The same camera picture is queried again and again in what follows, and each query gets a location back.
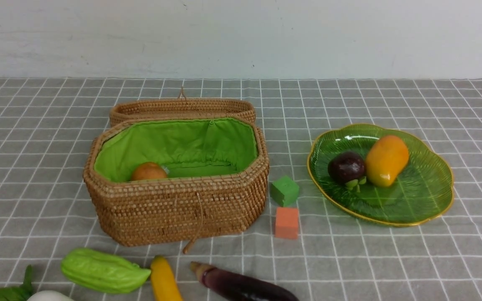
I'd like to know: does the yellow orange mango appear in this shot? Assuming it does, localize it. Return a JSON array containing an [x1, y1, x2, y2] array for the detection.
[[364, 135, 410, 187]]

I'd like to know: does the green foam cube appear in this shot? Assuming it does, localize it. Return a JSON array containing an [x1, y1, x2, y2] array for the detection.
[[270, 175, 300, 207]]

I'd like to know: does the grey checked tablecloth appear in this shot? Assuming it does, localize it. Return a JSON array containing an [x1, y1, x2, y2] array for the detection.
[[0, 78, 482, 301]]

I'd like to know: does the dark purple mangosteen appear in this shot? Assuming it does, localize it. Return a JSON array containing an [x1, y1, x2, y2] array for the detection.
[[327, 151, 367, 192]]

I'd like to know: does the green glass leaf plate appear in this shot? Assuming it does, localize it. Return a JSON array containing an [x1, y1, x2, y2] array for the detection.
[[307, 124, 454, 227]]

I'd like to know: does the green bitter gourd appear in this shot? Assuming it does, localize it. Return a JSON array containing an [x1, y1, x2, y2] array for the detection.
[[60, 247, 151, 295]]

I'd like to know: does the woven rattan basket lid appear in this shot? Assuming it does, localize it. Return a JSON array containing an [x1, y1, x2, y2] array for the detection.
[[109, 88, 256, 127]]

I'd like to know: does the orange foam cube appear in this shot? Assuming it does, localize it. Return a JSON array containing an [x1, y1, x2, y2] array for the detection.
[[274, 207, 299, 240]]

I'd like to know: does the woven rattan basket green lining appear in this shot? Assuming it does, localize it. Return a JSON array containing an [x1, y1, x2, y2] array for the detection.
[[83, 116, 270, 247]]

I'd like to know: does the purple eggplant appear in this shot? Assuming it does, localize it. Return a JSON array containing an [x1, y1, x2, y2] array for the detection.
[[190, 261, 299, 301]]

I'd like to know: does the white radish with green leaves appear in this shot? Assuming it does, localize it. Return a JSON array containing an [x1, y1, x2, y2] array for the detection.
[[0, 265, 72, 301]]

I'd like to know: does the yellow banana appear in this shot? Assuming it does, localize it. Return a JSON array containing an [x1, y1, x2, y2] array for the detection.
[[150, 255, 183, 301]]

